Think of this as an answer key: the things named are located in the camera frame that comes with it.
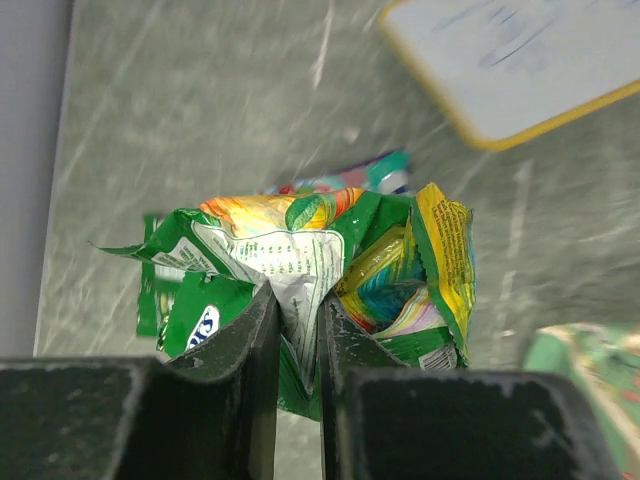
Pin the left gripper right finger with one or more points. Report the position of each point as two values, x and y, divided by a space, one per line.
384 420

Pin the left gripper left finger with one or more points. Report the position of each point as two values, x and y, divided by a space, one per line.
208 414

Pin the green Fox's candy bag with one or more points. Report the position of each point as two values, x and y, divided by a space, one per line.
160 295

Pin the decorated paper gift bag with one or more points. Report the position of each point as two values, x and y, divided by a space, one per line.
603 362

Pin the teal Fox's mint bag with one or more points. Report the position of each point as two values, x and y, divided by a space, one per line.
386 174

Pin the yellow framed whiteboard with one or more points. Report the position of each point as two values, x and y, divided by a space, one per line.
505 72

